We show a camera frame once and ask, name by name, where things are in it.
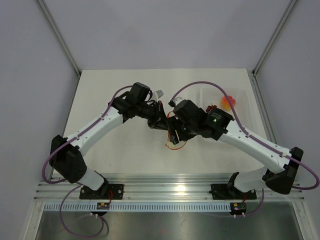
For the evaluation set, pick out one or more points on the left aluminium frame post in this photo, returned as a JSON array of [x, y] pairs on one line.
[[45, 11]]

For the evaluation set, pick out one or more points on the red grape bunch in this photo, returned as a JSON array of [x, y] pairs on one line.
[[210, 107]]

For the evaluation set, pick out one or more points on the aluminium frame post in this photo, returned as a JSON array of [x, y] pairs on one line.
[[284, 19], [45, 11]]

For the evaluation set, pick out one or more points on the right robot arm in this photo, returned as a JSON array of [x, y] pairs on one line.
[[278, 172]]

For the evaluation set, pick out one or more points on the aluminium mounting rail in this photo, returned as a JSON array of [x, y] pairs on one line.
[[144, 187]]

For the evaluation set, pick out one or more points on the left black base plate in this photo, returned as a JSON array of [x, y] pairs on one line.
[[115, 191]]

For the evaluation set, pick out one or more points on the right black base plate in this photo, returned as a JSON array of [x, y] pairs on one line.
[[221, 191]]

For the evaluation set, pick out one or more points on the clear zip top bag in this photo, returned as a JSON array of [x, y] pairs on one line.
[[173, 141]]

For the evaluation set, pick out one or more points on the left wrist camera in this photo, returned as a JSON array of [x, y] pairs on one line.
[[159, 93]]

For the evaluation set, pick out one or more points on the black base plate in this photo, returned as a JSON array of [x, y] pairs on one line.
[[115, 191], [221, 191]]

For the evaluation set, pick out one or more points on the white slotted cable duct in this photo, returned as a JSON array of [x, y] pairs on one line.
[[139, 207]]

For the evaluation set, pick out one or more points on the peach fruit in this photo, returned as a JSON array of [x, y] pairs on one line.
[[226, 103]]

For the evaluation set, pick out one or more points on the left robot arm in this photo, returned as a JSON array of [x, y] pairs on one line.
[[67, 153]]

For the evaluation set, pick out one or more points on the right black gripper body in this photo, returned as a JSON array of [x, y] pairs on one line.
[[185, 131]]

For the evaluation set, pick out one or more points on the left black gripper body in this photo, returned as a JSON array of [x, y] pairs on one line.
[[152, 113]]

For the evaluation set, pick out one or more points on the right aluminium frame post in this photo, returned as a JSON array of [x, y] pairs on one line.
[[284, 19]]

